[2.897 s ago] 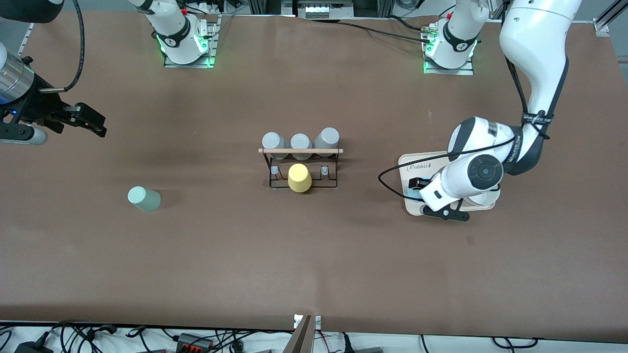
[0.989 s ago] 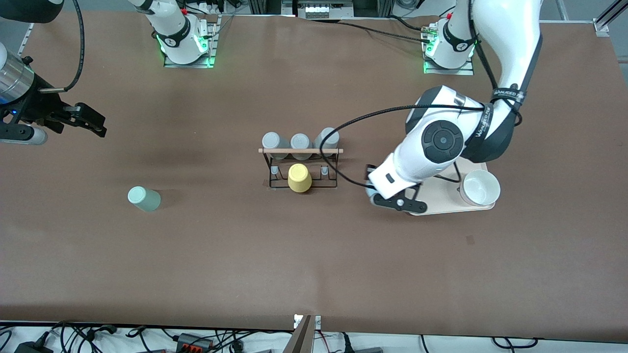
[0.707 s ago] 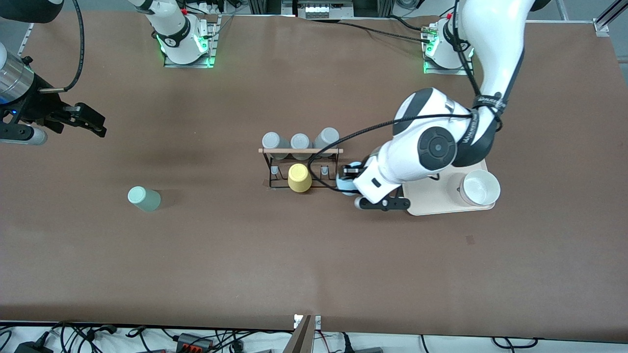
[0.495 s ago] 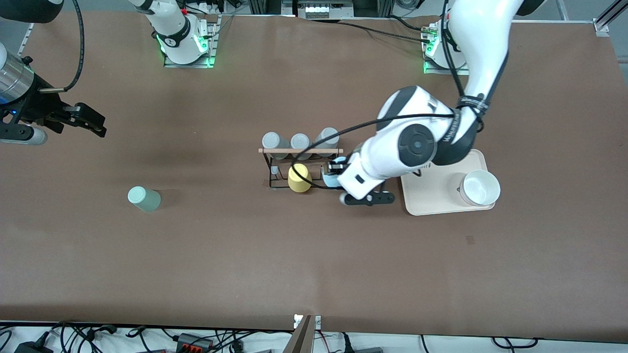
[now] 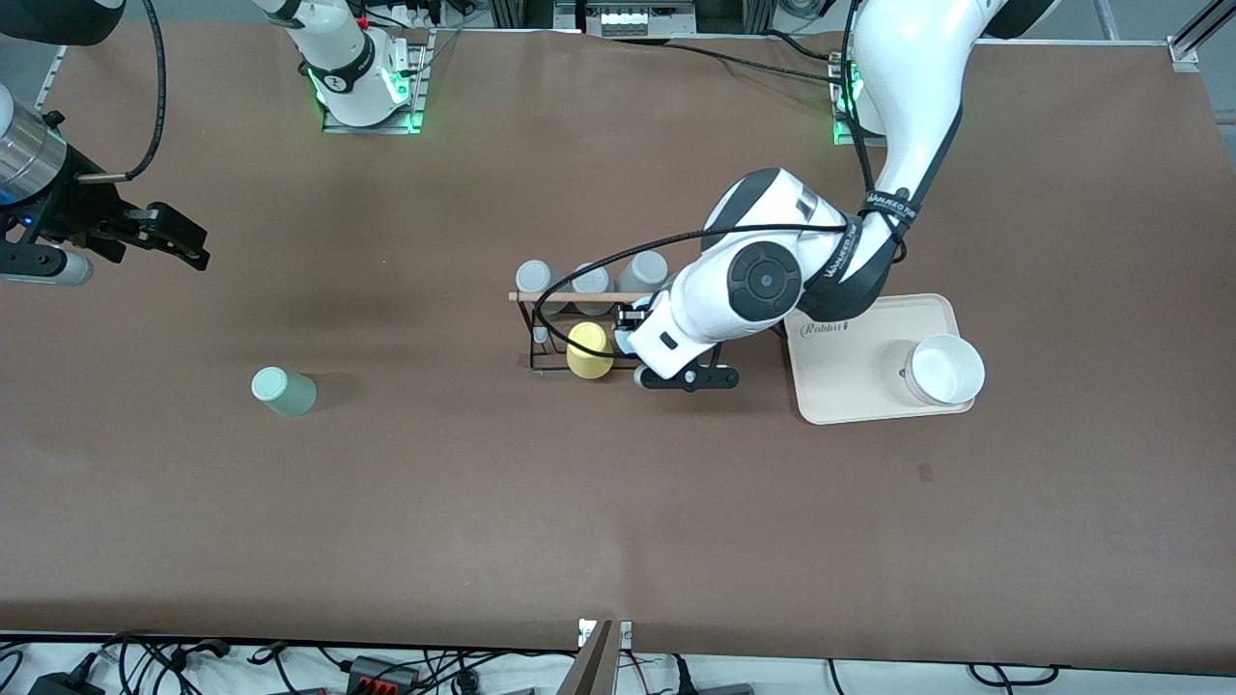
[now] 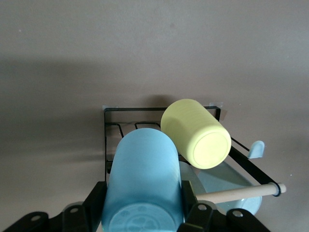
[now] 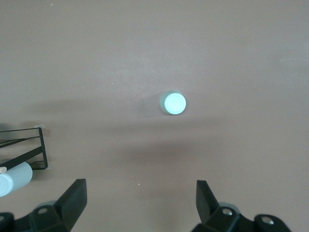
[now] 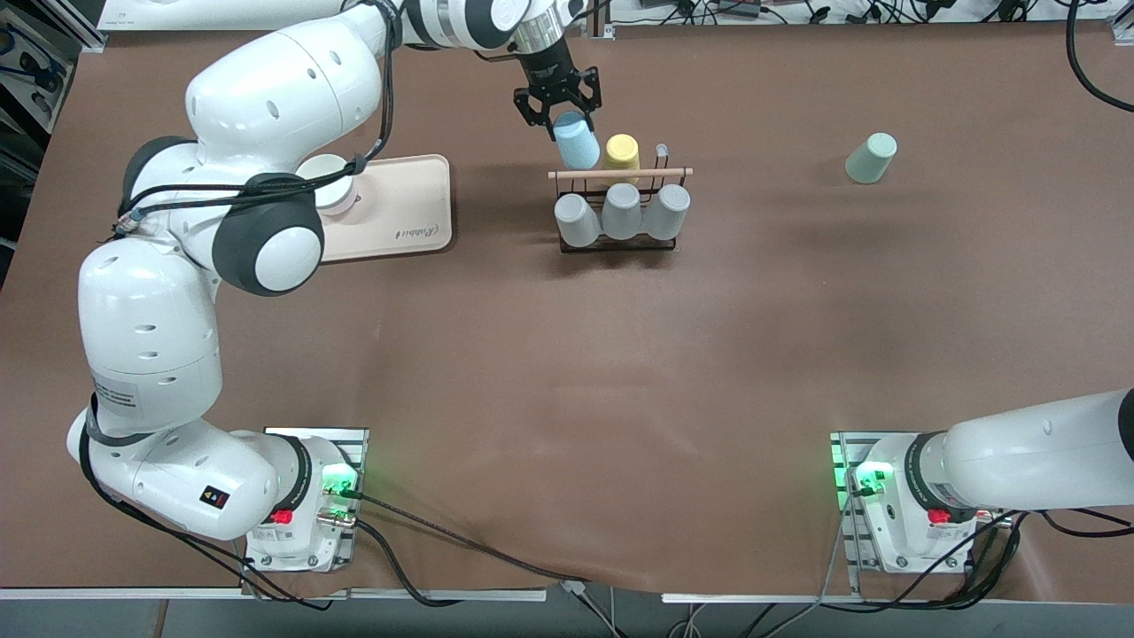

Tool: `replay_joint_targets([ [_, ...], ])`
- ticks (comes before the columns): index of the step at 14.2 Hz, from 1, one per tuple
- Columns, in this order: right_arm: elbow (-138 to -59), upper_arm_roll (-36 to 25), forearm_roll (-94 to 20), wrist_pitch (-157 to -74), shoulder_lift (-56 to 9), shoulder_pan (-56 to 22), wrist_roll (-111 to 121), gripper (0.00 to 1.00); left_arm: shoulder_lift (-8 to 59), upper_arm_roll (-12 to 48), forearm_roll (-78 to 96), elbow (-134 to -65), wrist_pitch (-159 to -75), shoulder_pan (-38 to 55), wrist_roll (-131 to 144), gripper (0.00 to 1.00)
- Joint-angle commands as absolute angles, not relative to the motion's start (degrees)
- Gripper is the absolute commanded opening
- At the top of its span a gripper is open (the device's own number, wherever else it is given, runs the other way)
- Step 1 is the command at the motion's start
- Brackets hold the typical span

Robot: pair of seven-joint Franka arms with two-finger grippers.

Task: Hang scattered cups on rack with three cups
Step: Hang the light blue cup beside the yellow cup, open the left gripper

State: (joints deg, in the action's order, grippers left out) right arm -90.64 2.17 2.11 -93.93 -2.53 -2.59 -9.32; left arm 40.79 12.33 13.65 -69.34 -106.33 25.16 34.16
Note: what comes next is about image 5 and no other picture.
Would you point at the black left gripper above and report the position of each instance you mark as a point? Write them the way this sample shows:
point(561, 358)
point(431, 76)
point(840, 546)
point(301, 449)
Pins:
point(634, 318)

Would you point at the dark metal frame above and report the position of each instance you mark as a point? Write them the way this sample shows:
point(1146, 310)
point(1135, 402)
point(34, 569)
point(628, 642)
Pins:
point(521, 12)

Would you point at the grey metal mount bar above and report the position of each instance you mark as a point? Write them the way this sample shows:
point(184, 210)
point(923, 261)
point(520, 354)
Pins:
point(597, 668)

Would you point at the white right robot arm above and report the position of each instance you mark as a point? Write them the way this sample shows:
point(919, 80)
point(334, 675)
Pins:
point(343, 58)

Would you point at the black power adapter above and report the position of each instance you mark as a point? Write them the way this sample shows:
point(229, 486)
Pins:
point(68, 685)

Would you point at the aluminium frame profile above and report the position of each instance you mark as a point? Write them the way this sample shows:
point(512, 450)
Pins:
point(50, 77)
point(1186, 50)

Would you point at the white bowl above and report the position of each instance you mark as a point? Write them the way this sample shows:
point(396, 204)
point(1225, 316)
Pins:
point(946, 369)

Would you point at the white power strip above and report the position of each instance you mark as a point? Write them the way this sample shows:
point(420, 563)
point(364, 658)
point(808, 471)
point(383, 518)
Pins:
point(623, 19)

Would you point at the beige tray with Rabbit print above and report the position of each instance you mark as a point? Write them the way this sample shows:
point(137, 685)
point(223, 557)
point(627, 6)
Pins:
point(859, 386)

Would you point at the black box with red terminals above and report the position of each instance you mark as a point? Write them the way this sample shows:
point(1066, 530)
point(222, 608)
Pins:
point(381, 673)

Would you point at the grey plastic cup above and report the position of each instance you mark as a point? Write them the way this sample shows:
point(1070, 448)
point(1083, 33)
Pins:
point(592, 280)
point(531, 278)
point(645, 270)

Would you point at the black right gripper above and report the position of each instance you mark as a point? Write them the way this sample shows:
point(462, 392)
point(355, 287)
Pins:
point(72, 210)

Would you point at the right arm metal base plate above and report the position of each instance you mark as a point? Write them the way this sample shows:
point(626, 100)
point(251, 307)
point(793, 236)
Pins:
point(417, 97)

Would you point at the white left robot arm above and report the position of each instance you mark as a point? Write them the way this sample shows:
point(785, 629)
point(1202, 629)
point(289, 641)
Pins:
point(908, 77)

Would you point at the mint green plastic cup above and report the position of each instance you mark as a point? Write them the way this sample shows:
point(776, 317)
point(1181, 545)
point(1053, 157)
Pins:
point(285, 391)

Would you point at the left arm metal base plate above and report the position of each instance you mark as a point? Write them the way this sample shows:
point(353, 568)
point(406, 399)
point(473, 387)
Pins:
point(842, 135)

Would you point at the yellow plastic cup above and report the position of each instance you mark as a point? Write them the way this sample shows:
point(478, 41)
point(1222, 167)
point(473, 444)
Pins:
point(587, 355)

